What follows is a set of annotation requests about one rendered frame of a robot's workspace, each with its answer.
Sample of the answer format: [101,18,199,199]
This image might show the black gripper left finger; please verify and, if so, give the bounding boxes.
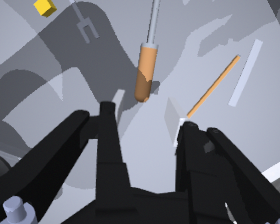
[0,89,141,224]

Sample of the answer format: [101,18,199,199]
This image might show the orange thin rod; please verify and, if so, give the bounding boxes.
[187,55,240,118]

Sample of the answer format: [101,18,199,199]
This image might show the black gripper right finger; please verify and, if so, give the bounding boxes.
[164,97,280,224]

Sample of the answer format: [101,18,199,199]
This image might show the yellow cube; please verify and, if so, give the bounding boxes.
[34,0,57,17]

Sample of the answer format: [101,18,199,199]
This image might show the pale grey flat bar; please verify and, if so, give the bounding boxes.
[228,39,263,107]

